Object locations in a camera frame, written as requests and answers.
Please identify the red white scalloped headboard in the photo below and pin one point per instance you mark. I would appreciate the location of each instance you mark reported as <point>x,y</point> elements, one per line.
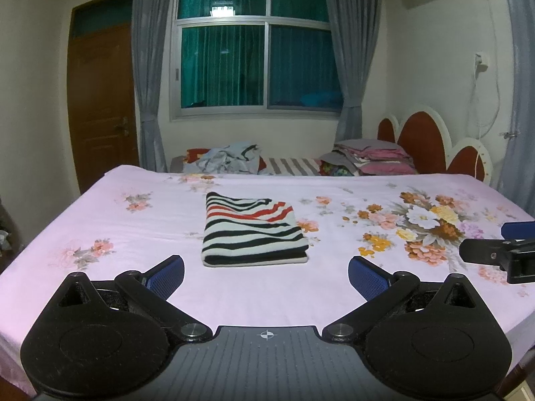
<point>425,137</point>

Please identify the grey striped mattress cover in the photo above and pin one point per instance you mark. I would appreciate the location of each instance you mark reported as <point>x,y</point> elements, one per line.
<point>291,166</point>

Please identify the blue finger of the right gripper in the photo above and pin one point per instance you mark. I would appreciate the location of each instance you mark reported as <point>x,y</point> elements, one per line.
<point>518,230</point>
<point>495,252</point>

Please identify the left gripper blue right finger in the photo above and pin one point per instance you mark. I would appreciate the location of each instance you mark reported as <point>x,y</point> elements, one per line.
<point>384,293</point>

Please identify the pile of grey clothes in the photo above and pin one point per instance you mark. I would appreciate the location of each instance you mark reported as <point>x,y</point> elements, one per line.
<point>236,158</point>

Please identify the brown wooden door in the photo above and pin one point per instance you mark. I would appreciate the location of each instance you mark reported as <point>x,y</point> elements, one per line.
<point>100,92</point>

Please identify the grey curtain at right edge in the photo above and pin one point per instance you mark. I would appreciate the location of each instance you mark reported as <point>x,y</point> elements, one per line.
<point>517,176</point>

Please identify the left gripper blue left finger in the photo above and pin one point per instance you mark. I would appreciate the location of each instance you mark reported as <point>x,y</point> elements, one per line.
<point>147,294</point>

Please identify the striped knit child sweater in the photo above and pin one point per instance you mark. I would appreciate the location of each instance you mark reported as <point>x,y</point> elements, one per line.
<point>242,232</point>

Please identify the left grey curtain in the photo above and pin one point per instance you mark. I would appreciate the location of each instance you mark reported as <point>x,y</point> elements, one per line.
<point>148,31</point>

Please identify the white wall socket plug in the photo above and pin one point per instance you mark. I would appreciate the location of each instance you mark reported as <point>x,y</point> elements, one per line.
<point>481,62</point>

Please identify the stack of folded pink bedding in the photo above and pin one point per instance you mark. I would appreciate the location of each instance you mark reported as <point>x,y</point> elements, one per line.
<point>366,157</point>

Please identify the aluminium sliding window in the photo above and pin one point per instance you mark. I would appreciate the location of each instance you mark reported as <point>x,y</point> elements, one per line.
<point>252,57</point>

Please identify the pink floral bed sheet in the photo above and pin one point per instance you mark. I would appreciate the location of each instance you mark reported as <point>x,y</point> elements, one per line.
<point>132,219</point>

